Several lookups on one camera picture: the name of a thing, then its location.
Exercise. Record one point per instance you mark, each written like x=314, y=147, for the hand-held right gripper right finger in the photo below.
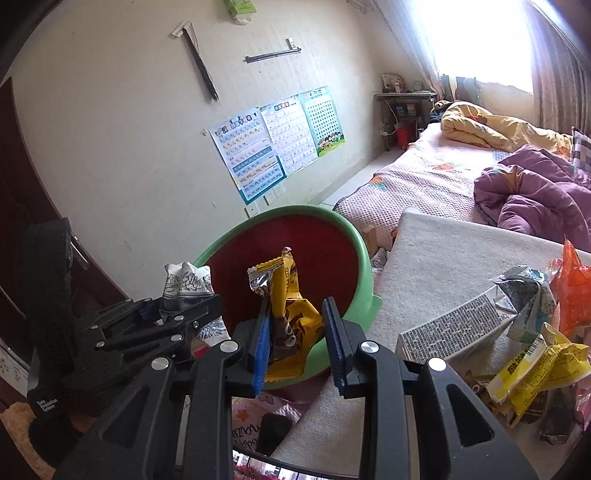
x=333, y=350

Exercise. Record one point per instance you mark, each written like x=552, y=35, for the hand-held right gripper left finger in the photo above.
x=261, y=350

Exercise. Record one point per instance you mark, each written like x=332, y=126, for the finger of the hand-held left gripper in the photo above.
x=143, y=308
x=194, y=311

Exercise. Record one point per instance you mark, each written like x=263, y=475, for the white blue patterned wrapper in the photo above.
x=189, y=281

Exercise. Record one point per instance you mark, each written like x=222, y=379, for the yellow snack wrapper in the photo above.
x=288, y=295

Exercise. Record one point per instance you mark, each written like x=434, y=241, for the green bin with red liner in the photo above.
x=286, y=240

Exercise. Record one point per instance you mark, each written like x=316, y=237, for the grey patterned box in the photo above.
x=452, y=323

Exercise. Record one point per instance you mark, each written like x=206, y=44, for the pink printed cloth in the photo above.
x=249, y=415

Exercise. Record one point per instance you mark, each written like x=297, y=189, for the black phone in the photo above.
x=272, y=434

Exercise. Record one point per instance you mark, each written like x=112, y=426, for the dark wooden door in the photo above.
x=27, y=184

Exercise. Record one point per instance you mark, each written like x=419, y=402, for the beige plush cloth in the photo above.
x=18, y=415

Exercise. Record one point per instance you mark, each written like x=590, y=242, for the wooden block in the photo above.
x=371, y=236

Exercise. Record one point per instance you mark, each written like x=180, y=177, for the white fleece mat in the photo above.
x=443, y=267

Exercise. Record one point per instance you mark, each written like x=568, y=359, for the brown patterned wrapper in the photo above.
x=480, y=385

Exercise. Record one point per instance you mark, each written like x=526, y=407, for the yellow wrapper with barcode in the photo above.
x=512, y=374

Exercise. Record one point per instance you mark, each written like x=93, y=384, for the bed with patterned sheet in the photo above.
x=415, y=184

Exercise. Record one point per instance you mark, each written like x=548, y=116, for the silver blue crumpled wrapper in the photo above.
x=521, y=290

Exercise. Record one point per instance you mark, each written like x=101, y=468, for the red container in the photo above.
x=405, y=136

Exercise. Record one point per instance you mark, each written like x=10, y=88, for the yellow crumpled wrapper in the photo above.
x=561, y=364

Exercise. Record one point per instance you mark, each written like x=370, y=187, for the clear colourful wrapper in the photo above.
x=556, y=265

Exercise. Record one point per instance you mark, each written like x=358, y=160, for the orange plastic wrapper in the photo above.
x=575, y=281

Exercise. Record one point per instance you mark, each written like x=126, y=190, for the purple quilt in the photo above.
x=535, y=194

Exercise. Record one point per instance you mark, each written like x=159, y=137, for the small side table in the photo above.
x=406, y=96

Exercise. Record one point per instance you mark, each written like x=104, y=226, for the yellow quilt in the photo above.
x=485, y=127

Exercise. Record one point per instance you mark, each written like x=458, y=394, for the dark bag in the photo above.
x=467, y=88

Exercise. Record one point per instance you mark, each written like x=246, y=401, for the green tissue box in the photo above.
x=240, y=5

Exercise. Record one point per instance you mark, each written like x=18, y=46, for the plaid pillow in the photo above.
x=582, y=152

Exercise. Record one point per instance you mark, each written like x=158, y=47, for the sheer white curtain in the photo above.
x=406, y=37

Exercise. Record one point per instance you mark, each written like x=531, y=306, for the brown patterned curtain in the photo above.
x=563, y=83

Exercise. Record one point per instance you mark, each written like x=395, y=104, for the white wall socket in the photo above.
x=270, y=199
x=252, y=212

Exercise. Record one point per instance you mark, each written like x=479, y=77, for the blue bordered wall poster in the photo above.
x=244, y=152

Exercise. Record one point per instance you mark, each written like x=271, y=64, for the white chart wall poster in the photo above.
x=288, y=134

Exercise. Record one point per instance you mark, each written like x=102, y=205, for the green bordered wall poster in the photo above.
x=323, y=120

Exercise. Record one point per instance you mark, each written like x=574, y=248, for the long black wall bar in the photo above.
x=201, y=64

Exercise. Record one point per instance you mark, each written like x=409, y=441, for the short black wall rail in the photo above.
x=272, y=54

